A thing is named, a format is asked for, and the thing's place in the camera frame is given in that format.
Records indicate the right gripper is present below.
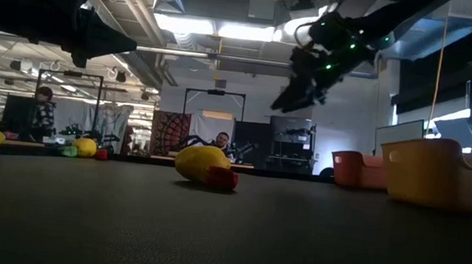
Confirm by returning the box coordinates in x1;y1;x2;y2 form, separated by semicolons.
270;40;375;119

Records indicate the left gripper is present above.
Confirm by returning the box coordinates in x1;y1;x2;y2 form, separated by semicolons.
21;0;141;73

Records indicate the green toy pepper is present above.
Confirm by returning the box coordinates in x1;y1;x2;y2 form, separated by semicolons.
59;145;79;158

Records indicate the black panel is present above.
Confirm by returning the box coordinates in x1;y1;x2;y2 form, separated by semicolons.
231;120;271;169

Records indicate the white draped cloth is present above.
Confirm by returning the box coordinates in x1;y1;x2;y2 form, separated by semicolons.
50;98;135;155

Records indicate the orange plastic basket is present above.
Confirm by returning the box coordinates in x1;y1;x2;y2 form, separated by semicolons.
329;149;390;191

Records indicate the person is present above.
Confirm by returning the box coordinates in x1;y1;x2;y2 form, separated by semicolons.
206;130;239;161
28;85;59;144

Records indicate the grey ventilation box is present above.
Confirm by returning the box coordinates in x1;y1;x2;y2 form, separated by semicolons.
247;0;293;28

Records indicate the white board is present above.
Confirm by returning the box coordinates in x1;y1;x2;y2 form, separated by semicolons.
373;115;426;161

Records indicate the white sheet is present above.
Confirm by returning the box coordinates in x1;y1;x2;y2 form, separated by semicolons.
187;110;236;149

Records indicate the grey horizontal beam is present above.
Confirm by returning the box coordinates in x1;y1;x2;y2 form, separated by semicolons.
134;43;380;80

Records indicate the patterned red tapestry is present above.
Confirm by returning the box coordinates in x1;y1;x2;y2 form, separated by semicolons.
148;108;193;159

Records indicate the bright light panel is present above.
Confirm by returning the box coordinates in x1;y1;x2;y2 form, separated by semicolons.
152;13;278;44

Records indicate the yellow plastic basket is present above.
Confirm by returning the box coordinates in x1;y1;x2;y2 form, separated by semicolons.
376;134;472;215

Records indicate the black window blind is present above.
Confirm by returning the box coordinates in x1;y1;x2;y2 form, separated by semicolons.
390;18;472;129

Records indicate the grey monitor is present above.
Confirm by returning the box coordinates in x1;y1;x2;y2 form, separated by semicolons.
432;115;472;150

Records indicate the black table mat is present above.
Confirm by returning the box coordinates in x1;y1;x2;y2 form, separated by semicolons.
0;146;472;264

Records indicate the large silver spiral duct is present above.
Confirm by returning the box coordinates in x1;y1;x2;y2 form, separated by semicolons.
80;0;172;90

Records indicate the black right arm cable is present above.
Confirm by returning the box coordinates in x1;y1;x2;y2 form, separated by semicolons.
291;20;316;51

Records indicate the black aluminium table frame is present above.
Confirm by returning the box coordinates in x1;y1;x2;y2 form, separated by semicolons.
0;141;335;183

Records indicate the yellow cable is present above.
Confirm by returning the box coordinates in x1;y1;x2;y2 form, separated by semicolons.
426;16;449;135

